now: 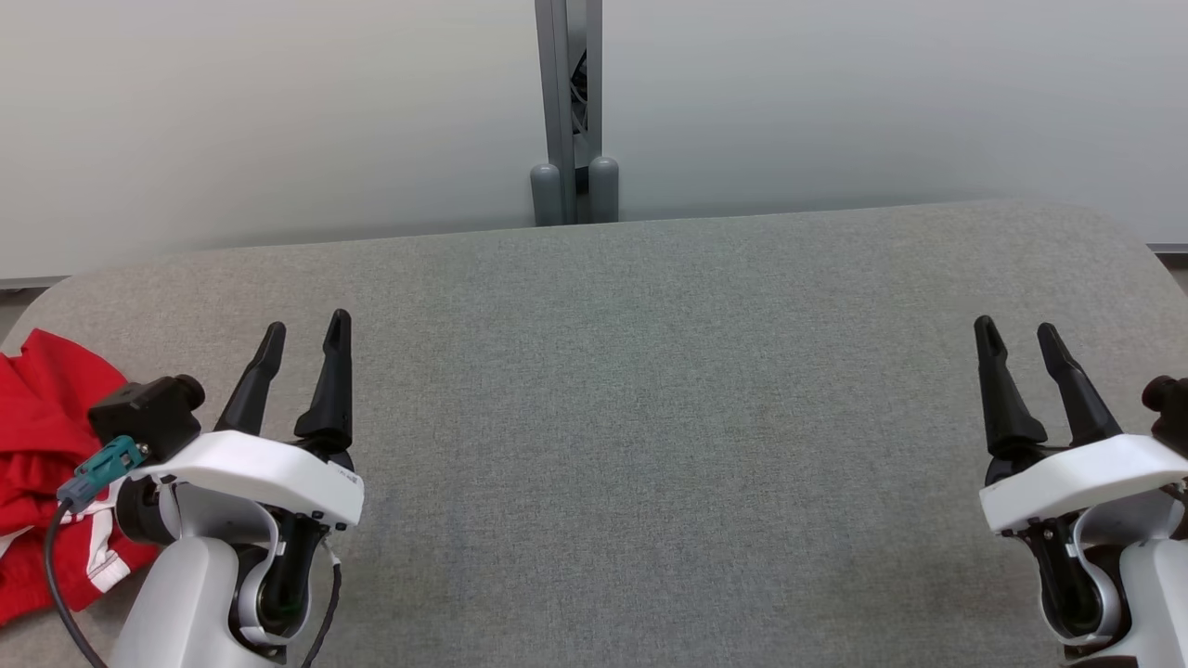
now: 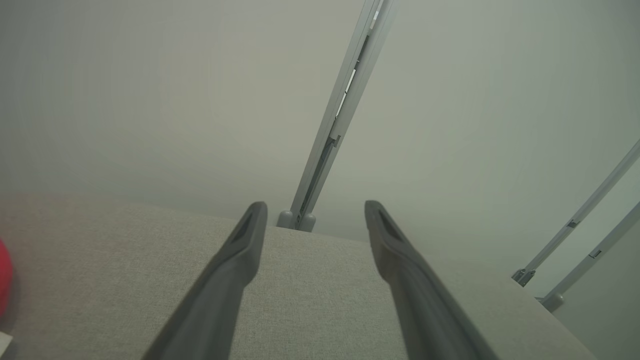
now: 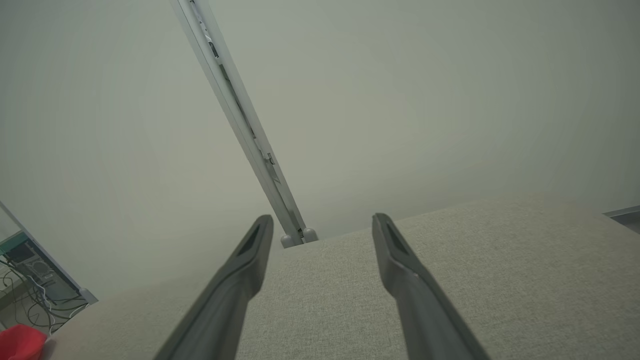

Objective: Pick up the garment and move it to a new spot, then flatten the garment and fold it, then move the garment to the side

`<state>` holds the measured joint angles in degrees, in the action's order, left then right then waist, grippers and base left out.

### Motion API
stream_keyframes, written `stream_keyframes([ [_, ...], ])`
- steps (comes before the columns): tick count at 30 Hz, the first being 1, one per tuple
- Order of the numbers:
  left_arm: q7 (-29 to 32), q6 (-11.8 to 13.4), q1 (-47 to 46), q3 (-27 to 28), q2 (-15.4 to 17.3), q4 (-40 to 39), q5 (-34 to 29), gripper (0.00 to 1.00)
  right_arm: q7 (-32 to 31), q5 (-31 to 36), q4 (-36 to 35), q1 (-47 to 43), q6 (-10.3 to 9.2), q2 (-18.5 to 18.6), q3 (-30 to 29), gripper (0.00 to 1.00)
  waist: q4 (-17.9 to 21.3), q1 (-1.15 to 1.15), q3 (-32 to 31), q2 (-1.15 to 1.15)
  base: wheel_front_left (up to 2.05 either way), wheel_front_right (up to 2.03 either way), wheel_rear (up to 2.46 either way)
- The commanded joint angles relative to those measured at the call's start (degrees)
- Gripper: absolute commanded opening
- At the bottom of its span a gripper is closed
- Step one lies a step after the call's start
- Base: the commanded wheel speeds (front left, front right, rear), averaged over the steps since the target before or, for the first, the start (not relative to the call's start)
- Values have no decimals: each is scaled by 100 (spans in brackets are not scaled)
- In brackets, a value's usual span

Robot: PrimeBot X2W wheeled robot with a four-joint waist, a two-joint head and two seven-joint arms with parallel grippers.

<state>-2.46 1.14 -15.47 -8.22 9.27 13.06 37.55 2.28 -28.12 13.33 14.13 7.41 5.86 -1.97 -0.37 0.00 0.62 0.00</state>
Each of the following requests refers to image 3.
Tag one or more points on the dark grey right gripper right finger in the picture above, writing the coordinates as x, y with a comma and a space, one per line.
425, 320

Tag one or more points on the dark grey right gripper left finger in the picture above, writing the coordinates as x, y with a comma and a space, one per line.
225, 310

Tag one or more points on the grey fabric covered table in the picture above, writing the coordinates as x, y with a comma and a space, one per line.
525, 290

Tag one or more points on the black computer tower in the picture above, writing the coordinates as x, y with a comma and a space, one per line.
40, 270

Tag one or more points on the red shorts with white stripe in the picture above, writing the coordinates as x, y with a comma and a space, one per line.
20, 342

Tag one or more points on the grey slim partition post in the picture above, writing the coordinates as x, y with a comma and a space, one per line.
55, 265

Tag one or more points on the grey double partition post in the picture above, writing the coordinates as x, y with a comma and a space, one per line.
240, 115

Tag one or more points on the grey wall base rail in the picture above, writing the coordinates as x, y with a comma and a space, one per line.
625, 216

